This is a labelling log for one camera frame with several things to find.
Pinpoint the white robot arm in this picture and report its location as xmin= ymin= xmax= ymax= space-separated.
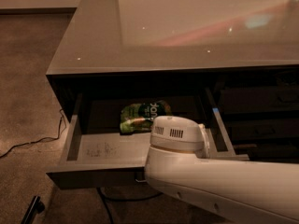
xmin=145 ymin=116 xmax=299 ymax=224

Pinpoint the black object on floor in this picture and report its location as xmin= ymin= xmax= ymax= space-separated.
xmin=21 ymin=196 xmax=45 ymax=224

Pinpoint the grey cabinet with glass top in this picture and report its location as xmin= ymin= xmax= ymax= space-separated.
xmin=45 ymin=0 xmax=299 ymax=173

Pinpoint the thin black floor cable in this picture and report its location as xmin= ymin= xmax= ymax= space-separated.
xmin=0 ymin=108 xmax=67 ymax=159

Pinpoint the green snack bag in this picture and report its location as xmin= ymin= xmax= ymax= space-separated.
xmin=120 ymin=100 xmax=172 ymax=133

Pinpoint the grey drawer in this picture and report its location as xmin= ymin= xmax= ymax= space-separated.
xmin=46 ymin=91 xmax=249 ymax=189
xmin=218 ymin=86 xmax=299 ymax=114
xmin=225 ymin=119 xmax=299 ymax=141
xmin=233 ymin=144 xmax=299 ymax=163

